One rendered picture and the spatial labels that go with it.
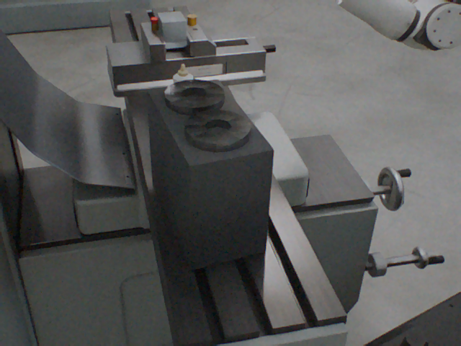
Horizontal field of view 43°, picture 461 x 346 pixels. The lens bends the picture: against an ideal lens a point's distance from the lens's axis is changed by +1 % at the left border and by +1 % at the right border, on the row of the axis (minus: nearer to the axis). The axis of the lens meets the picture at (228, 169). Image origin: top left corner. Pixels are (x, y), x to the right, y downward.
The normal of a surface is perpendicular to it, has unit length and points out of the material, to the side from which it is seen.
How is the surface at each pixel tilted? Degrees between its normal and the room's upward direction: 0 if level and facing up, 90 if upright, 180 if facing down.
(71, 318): 90
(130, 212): 90
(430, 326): 0
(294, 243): 0
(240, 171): 90
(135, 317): 90
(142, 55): 0
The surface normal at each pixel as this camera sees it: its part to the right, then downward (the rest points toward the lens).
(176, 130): 0.03, -0.82
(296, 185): 0.24, 0.57
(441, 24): 0.06, 0.38
